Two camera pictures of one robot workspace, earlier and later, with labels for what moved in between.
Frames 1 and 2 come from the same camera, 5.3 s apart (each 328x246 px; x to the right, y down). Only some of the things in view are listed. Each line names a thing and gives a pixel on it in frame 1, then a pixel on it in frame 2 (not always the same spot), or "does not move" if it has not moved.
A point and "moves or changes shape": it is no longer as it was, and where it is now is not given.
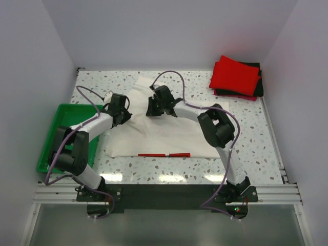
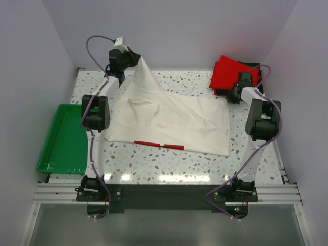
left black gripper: [126, 117] to [134, 57]
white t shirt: [140, 134] moves or changes shape
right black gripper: [150, 111] to [230, 98]
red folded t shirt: [230, 75] does not move
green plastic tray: [68, 115] does not move
